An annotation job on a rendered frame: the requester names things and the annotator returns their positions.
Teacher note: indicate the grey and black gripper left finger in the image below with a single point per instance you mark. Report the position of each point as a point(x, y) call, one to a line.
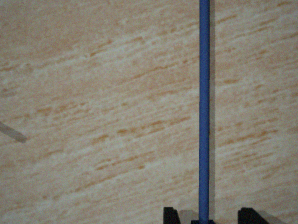
point(170, 216)

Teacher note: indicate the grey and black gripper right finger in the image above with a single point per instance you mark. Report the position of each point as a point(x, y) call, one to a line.
point(250, 216)

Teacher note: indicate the blue cable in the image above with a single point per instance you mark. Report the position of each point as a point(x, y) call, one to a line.
point(204, 106)

